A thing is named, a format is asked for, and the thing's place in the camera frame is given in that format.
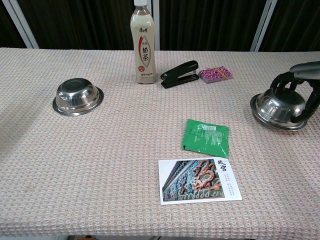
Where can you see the milk tea plastic bottle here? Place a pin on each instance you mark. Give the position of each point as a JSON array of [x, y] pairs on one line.
[[144, 42]]

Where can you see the black curtain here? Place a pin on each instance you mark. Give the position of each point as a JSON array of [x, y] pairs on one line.
[[75, 22]]

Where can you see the white vertical frame bar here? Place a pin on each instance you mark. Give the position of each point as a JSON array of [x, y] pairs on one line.
[[156, 25]]

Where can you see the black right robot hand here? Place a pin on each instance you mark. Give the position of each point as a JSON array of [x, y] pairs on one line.
[[306, 71]]

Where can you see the purple patterned packet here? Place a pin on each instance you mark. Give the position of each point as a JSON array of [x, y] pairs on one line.
[[216, 74]]

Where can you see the dragon wall postcard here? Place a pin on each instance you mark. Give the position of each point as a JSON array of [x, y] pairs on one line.
[[197, 182]]

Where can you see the beige waffle-weave tablecloth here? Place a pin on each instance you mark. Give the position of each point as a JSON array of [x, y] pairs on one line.
[[100, 162]]

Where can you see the stainless steel bowl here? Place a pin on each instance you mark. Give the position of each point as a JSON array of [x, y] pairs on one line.
[[280, 105], [76, 96]]

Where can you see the green foil sachet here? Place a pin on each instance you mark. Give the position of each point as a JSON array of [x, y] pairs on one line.
[[206, 137]]

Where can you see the white slanted frame bar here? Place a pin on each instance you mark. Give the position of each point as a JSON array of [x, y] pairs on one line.
[[23, 25], [263, 25]]

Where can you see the black stapler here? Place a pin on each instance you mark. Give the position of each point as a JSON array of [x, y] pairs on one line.
[[181, 72]]

